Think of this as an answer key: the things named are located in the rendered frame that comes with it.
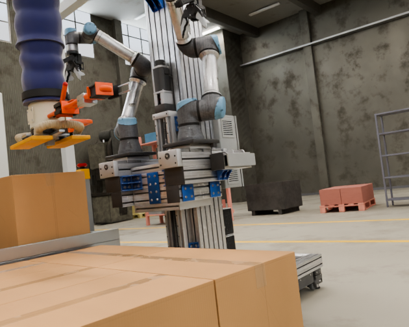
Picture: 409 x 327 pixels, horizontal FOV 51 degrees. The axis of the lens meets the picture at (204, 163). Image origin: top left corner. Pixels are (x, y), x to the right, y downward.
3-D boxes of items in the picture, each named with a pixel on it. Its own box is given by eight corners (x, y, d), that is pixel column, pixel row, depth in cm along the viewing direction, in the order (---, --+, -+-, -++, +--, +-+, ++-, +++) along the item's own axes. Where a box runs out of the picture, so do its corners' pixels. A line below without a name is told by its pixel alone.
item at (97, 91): (87, 98, 172) (86, 86, 172) (104, 99, 177) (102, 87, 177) (96, 94, 166) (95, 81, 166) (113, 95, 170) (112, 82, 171)
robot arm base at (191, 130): (189, 144, 241) (187, 126, 242) (210, 139, 232) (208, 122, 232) (171, 143, 230) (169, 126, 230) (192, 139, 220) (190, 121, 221)
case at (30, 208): (-28, 255, 243) (-34, 185, 245) (39, 242, 272) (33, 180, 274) (19, 258, 203) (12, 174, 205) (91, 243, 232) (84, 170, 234)
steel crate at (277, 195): (265, 211, 1016) (261, 183, 1019) (304, 209, 953) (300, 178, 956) (247, 216, 951) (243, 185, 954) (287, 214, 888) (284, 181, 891)
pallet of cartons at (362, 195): (337, 206, 940) (334, 186, 942) (382, 204, 882) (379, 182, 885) (313, 213, 837) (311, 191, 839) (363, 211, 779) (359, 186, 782)
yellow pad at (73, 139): (46, 148, 232) (45, 139, 233) (64, 148, 239) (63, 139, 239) (71, 139, 207) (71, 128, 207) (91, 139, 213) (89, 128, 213)
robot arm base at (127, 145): (132, 155, 272) (130, 140, 273) (148, 152, 263) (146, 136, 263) (113, 156, 261) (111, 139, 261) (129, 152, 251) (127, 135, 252)
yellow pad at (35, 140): (10, 149, 220) (9, 140, 220) (29, 149, 227) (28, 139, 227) (32, 139, 194) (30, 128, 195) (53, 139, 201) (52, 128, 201)
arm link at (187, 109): (180, 126, 238) (178, 102, 239) (204, 123, 236) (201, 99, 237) (175, 124, 226) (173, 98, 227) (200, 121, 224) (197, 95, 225)
